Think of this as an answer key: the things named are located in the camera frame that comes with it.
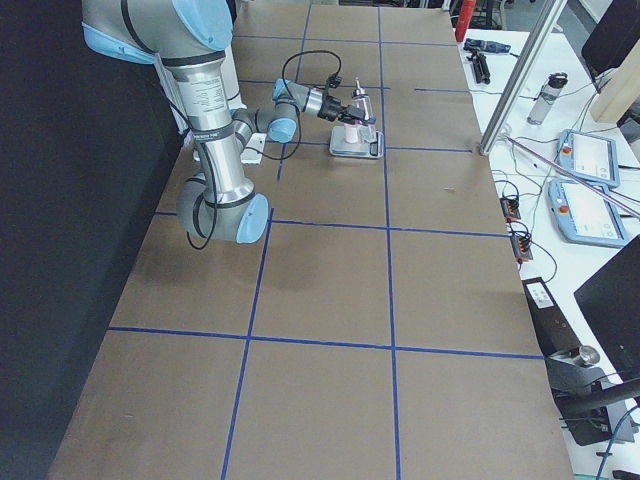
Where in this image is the red cylinder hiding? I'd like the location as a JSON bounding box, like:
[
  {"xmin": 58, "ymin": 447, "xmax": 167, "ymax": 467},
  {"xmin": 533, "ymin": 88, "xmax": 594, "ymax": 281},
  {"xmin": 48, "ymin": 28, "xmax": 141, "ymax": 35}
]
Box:
[{"xmin": 454, "ymin": 0, "xmax": 476, "ymax": 43}]

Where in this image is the near blue teach pendant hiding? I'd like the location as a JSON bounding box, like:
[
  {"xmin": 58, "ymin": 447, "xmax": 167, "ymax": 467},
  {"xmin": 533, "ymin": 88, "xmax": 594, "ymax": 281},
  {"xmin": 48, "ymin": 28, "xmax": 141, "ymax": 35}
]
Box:
[{"xmin": 547, "ymin": 179, "xmax": 630, "ymax": 248}]

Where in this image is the blue teach pendant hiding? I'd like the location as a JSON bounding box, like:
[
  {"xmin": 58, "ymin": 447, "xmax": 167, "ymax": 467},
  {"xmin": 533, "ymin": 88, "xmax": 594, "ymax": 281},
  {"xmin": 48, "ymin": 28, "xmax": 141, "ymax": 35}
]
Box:
[
  {"xmin": 547, "ymin": 179, "xmax": 630, "ymax": 248},
  {"xmin": 556, "ymin": 129, "xmax": 620, "ymax": 188}
]

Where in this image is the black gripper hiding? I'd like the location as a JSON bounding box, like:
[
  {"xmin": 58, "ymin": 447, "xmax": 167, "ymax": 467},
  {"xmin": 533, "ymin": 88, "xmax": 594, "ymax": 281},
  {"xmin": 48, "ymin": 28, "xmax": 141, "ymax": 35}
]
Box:
[{"xmin": 317, "ymin": 92, "xmax": 370, "ymax": 125}]

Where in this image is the orange connector block far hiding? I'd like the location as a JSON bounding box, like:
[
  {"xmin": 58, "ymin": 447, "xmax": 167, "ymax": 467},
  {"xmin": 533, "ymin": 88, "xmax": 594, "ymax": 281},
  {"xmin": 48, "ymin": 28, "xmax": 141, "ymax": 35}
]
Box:
[{"xmin": 499, "ymin": 196, "xmax": 521, "ymax": 223}]

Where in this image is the orange connector block near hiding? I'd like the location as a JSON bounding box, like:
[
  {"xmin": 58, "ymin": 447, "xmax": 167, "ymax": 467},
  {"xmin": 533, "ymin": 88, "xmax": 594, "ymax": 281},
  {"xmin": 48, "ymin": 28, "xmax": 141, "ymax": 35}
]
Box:
[{"xmin": 510, "ymin": 231, "xmax": 533, "ymax": 264}]

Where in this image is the metal reacher stick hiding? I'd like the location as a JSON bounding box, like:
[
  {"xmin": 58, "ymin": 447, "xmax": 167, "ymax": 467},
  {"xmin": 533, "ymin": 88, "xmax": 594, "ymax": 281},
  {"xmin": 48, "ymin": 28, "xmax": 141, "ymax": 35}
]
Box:
[{"xmin": 506, "ymin": 137, "xmax": 639, "ymax": 219}]

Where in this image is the clear water bottle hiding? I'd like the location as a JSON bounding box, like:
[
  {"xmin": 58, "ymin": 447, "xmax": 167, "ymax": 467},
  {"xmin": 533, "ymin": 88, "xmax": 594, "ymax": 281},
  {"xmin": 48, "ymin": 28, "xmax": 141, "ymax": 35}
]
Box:
[{"xmin": 527, "ymin": 72, "xmax": 568, "ymax": 125}]

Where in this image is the black monitor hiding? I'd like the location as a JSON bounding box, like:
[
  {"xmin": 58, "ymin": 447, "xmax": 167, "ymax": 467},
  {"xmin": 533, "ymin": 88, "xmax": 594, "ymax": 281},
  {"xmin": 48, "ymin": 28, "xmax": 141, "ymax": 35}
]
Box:
[{"xmin": 574, "ymin": 238, "xmax": 639, "ymax": 380}]

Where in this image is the digital kitchen scale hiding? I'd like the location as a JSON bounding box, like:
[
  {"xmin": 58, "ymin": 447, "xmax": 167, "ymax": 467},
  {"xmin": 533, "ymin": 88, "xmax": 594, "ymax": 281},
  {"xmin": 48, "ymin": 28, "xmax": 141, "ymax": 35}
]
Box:
[{"xmin": 329, "ymin": 126, "xmax": 385, "ymax": 159}]

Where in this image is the black box with label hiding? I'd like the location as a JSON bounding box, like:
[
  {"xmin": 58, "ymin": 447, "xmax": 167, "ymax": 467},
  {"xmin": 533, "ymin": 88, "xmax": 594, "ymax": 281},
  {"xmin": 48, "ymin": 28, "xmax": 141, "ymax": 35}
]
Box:
[{"xmin": 522, "ymin": 277, "xmax": 581, "ymax": 357}]

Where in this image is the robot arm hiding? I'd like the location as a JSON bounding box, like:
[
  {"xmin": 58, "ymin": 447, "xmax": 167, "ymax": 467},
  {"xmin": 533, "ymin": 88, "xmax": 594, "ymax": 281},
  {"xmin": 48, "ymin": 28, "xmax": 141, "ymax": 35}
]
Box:
[{"xmin": 82, "ymin": 1, "xmax": 375, "ymax": 244}]

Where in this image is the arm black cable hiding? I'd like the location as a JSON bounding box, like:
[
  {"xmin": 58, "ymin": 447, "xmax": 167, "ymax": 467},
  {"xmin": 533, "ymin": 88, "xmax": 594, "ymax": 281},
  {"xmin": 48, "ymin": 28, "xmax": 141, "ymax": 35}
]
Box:
[{"xmin": 185, "ymin": 49, "xmax": 344, "ymax": 251}]

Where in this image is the black folded tripod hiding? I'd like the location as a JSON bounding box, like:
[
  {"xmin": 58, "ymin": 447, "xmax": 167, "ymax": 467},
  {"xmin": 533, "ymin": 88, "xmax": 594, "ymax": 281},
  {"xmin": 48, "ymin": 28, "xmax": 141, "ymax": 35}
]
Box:
[{"xmin": 467, "ymin": 49, "xmax": 491, "ymax": 85}]

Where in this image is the glass sauce dispenser bottle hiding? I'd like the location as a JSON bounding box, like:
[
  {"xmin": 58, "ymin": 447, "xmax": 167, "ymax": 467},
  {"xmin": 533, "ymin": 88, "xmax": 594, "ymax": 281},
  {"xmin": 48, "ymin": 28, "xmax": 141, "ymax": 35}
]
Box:
[{"xmin": 352, "ymin": 77, "xmax": 377, "ymax": 144}]

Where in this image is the far blue teach pendant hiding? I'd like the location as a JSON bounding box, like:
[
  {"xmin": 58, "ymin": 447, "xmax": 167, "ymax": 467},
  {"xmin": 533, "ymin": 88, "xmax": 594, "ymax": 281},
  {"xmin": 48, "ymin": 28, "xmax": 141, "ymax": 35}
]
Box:
[{"xmin": 556, "ymin": 129, "xmax": 620, "ymax": 188}]

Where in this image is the orange connector block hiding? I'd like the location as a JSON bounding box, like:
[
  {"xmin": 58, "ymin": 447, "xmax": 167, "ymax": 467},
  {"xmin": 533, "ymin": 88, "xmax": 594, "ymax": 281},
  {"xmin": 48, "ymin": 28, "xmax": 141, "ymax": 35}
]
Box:
[
  {"xmin": 499, "ymin": 196, "xmax": 521, "ymax": 223},
  {"xmin": 510, "ymin": 231, "xmax": 533, "ymax": 264}
]

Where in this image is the aluminium frame post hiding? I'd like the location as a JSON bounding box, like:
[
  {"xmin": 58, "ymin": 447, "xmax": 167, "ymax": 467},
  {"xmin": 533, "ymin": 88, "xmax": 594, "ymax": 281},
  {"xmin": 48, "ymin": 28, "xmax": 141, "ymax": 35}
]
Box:
[{"xmin": 479, "ymin": 0, "xmax": 567, "ymax": 156}]

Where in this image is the blue folded umbrella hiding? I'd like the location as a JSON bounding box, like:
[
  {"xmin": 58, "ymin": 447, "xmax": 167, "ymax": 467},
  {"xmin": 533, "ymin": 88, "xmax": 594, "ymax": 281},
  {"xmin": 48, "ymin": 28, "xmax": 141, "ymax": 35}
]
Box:
[{"xmin": 463, "ymin": 38, "xmax": 511, "ymax": 54}]

